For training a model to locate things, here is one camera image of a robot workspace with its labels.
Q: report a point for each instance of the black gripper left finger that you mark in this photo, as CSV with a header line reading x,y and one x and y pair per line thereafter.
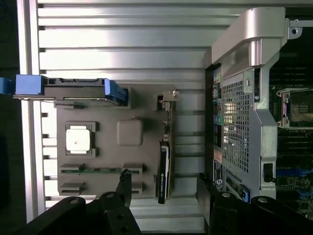
x,y
115,203

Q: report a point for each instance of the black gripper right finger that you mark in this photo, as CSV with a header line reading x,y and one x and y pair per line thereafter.
x,y
220,210

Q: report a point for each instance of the green RAM stick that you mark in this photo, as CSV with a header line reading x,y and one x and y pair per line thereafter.
x,y
97,170

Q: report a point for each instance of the grey plastic parts rack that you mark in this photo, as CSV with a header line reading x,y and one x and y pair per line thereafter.
x,y
110,151

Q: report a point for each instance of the silver CPU chip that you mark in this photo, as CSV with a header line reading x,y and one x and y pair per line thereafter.
x,y
78,140

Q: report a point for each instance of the blue expansion slot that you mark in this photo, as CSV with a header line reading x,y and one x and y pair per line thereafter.
x,y
300,172

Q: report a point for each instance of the green motherboard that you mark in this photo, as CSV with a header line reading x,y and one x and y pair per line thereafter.
x,y
293,147

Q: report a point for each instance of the CPU socket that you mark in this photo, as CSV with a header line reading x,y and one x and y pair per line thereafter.
x,y
298,107

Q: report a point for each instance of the hard disk in blue carrier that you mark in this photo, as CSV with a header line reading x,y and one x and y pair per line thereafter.
x,y
27,84

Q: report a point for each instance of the open black PC case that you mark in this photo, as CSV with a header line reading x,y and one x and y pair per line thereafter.
x,y
244,49

